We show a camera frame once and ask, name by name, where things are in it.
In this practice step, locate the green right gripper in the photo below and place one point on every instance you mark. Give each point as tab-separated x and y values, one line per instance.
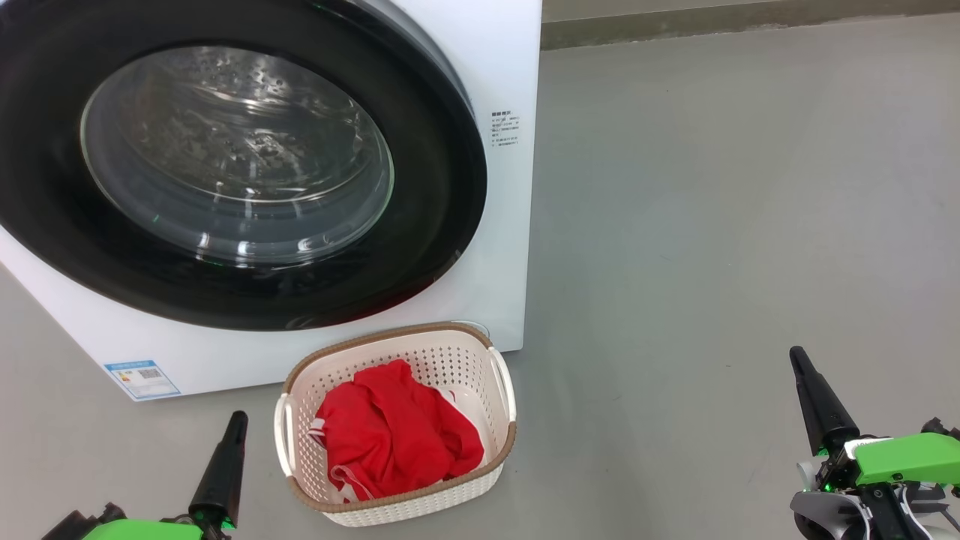
907	457

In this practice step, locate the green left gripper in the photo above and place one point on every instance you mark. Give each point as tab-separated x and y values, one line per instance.
142	530

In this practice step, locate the red garment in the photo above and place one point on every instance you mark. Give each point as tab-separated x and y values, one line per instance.
397	435

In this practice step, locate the black washer door with glass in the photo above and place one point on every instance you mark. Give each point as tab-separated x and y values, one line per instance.
431	221

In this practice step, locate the cream perforated basket brown rim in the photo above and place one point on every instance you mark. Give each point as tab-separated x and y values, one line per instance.
465	367

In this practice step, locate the white front-load washing machine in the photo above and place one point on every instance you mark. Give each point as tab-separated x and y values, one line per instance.
506	75

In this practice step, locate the blue energy label sticker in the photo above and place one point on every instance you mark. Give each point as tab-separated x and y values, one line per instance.
142	379

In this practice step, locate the grey concrete step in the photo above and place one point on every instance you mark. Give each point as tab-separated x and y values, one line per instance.
675	26

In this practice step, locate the small printed text sticker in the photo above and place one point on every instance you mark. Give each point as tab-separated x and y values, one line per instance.
505	129

